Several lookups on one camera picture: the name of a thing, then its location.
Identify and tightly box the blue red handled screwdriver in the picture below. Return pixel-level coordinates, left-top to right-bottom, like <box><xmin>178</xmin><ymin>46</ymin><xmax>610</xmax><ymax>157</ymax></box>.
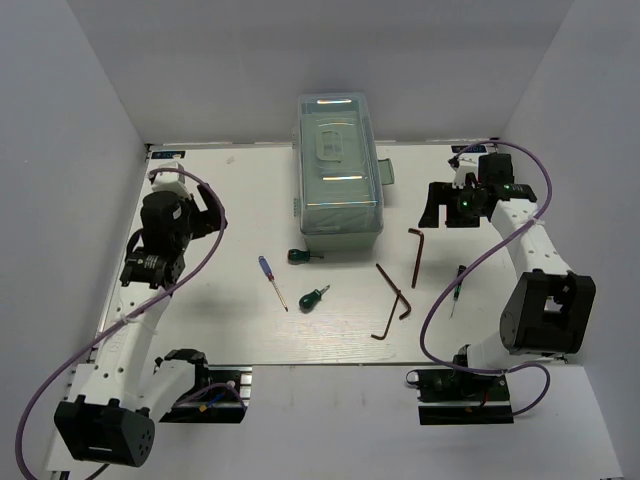
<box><xmin>258</xmin><ymin>256</ymin><xmax>289</xmax><ymax>312</ymax></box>

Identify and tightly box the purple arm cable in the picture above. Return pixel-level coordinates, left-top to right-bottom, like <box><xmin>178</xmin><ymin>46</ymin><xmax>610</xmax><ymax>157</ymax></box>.
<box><xmin>13</xmin><ymin>168</ymin><xmax>247</xmax><ymax>480</ymax></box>
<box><xmin>419</xmin><ymin>141</ymin><xmax>551</xmax><ymax>417</ymax></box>

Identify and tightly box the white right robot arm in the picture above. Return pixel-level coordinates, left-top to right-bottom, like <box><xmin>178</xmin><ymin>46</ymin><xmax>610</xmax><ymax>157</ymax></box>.
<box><xmin>419</xmin><ymin>153</ymin><xmax>596</xmax><ymax>399</ymax></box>

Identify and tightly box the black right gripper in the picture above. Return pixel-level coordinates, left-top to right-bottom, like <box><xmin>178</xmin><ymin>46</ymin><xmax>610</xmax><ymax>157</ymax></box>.
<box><xmin>418</xmin><ymin>181</ymin><xmax>485</xmax><ymax>228</ymax></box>

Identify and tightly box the long brown hex key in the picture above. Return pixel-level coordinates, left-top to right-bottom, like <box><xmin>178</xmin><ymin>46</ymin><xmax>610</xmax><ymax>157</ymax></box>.
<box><xmin>408</xmin><ymin>228</ymin><xmax>425</xmax><ymax>289</ymax></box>

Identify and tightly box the mint green plastic toolbox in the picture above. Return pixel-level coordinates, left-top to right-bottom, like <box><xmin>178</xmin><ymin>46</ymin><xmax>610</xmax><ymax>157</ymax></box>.
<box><xmin>293</xmin><ymin>92</ymin><xmax>395</xmax><ymax>253</ymax></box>

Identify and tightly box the brown hex key front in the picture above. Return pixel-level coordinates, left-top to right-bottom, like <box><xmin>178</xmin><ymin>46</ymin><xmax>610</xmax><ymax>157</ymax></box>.
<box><xmin>370</xmin><ymin>294</ymin><xmax>400</xmax><ymax>341</ymax></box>

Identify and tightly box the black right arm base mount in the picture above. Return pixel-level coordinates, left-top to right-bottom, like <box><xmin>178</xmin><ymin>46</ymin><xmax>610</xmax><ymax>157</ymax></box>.
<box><xmin>405</xmin><ymin>368</ymin><xmax>514</xmax><ymax>426</ymax></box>

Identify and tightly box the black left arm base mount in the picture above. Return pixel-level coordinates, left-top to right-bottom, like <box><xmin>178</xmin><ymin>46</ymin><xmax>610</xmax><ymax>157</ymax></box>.
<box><xmin>160</xmin><ymin>365</ymin><xmax>253</xmax><ymax>425</ymax></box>

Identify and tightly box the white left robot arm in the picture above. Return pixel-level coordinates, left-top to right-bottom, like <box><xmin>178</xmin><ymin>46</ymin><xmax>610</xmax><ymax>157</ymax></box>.
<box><xmin>54</xmin><ymin>161</ymin><xmax>227</xmax><ymax>467</ymax></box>

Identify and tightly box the stubby green screwdriver near box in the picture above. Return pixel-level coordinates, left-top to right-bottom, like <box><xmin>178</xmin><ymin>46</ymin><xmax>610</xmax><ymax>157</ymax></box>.
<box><xmin>287</xmin><ymin>249</ymin><xmax>324</xmax><ymax>265</ymax></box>

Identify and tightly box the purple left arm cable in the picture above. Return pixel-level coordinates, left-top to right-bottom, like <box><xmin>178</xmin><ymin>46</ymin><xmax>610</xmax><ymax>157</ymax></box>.
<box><xmin>13</xmin><ymin>168</ymin><xmax>247</xmax><ymax>480</ymax></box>

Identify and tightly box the brown hex key middle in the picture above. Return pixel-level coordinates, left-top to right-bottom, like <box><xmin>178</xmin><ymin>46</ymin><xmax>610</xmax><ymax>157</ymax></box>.
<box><xmin>375</xmin><ymin>263</ymin><xmax>412</xmax><ymax>320</ymax></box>

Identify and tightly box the thin green precision screwdriver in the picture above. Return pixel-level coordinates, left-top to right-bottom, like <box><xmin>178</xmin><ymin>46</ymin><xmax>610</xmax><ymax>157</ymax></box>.
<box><xmin>449</xmin><ymin>265</ymin><xmax>467</xmax><ymax>318</ymax></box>

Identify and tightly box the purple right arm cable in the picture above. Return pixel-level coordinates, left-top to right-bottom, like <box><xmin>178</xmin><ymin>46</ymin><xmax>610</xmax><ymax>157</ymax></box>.
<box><xmin>419</xmin><ymin>141</ymin><xmax>551</xmax><ymax>417</ymax></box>

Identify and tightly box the stubby green screwdriver front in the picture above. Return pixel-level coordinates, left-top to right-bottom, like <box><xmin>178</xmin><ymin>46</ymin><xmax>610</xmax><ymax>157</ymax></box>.
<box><xmin>298</xmin><ymin>285</ymin><xmax>330</xmax><ymax>313</ymax></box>

